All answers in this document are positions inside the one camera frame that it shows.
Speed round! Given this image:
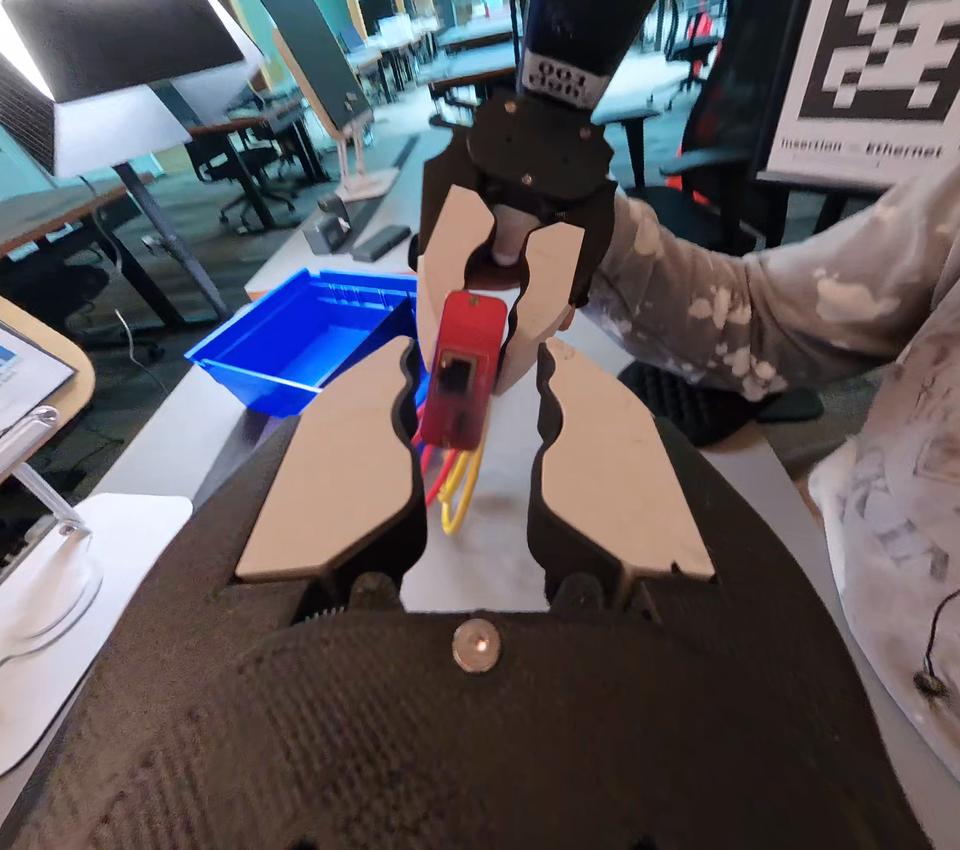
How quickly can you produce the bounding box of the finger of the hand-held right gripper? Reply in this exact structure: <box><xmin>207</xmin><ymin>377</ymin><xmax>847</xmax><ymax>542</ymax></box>
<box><xmin>414</xmin><ymin>184</ymin><xmax>498</xmax><ymax>375</ymax></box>
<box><xmin>493</xmin><ymin>222</ymin><xmax>588</xmax><ymax>396</ymax></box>

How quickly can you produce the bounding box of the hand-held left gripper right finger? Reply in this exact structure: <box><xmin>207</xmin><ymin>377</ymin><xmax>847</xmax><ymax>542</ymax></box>
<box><xmin>527</xmin><ymin>337</ymin><xmax>717</xmax><ymax>585</ymax></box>

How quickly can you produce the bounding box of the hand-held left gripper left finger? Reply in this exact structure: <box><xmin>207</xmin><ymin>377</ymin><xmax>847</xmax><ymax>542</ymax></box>
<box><xmin>234</xmin><ymin>336</ymin><xmax>430</xmax><ymax>581</ymax></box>

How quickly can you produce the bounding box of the red ethernet cable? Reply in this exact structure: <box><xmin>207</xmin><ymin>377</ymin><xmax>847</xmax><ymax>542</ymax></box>
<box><xmin>411</xmin><ymin>415</ymin><xmax>460</xmax><ymax>508</ymax></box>

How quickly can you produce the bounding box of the red ethernet splitter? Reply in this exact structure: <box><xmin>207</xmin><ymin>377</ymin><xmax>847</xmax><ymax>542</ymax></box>
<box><xmin>418</xmin><ymin>291</ymin><xmax>510</xmax><ymax>452</ymax></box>

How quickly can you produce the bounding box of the yellow ethernet cable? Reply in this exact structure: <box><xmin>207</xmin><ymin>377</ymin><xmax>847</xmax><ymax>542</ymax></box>
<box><xmin>438</xmin><ymin>448</ymin><xmax>486</xmax><ymax>538</ymax></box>

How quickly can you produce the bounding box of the blue plastic bin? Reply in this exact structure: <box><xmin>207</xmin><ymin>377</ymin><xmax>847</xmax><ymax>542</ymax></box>
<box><xmin>185</xmin><ymin>268</ymin><xmax>432</xmax><ymax>418</ymax></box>

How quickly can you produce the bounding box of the flat black device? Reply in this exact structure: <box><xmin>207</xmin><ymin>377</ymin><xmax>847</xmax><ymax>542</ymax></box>
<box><xmin>351</xmin><ymin>225</ymin><xmax>412</xmax><ymax>264</ymax></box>

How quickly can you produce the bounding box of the black bin divider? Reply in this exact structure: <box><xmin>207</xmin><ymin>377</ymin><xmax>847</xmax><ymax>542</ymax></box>
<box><xmin>375</xmin><ymin>297</ymin><xmax>420</xmax><ymax>350</ymax></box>

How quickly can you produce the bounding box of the small grey device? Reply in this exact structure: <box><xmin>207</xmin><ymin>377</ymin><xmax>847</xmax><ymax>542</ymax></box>
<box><xmin>302</xmin><ymin>196</ymin><xmax>352</xmax><ymax>256</ymax></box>

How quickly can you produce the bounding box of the black wrist rest pad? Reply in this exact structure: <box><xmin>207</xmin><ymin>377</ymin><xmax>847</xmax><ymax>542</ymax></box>
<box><xmin>618</xmin><ymin>361</ymin><xmax>826</xmax><ymax>448</ymax></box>

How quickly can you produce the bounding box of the black office chair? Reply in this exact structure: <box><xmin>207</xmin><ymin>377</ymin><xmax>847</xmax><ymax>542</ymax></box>
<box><xmin>660</xmin><ymin>0</ymin><xmax>796</xmax><ymax>251</ymax></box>
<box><xmin>183</xmin><ymin>115</ymin><xmax>331</xmax><ymax>234</ymax></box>

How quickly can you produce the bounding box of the white board stand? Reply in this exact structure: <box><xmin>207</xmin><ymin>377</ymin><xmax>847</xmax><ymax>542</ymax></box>
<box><xmin>0</xmin><ymin>407</ymin><xmax>195</xmax><ymax>780</ymax></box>

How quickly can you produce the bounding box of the person's patterned sweatshirt torso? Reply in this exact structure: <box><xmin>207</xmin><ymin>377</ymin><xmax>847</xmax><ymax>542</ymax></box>
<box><xmin>808</xmin><ymin>295</ymin><xmax>960</xmax><ymax>784</ymax></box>

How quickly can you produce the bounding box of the black light stand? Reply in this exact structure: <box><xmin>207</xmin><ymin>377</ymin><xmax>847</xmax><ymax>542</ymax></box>
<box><xmin>112</xmin><ymin>163</ymin><xmax>231</xmax><ymax>324</ymax></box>

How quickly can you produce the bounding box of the black backed board on stand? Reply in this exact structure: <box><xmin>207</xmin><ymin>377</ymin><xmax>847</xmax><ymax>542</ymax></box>
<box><xmin>183</xmin><ymin>0</ymin><xmax>404</xmax><ymax>202</ymax></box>

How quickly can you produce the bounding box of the black framed marker sign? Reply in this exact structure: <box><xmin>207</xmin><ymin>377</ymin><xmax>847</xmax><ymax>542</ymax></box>
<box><xmin>753</xmin><ymin>0</ymin><xmax>960</xmax><ymax>191</ymax></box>

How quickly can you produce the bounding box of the studio light panel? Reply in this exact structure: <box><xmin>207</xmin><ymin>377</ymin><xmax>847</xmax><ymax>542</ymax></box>
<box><xmin>0</xmin><ymin>0</ymin><xmax>267</xmax><ymax>180</ymax></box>

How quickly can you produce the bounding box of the wooden office desk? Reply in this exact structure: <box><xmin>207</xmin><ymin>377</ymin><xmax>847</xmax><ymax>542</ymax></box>
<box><xmin>0</xmin><ymin>171</ymin><xmax>160</xmax><ymax>334</ymax></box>

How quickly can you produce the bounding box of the thin black cord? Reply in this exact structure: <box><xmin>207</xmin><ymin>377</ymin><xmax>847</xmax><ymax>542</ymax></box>
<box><xmin>913</xmin><ymin>587</ymin><xmax>960</xmax><ymax>703</ymax></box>

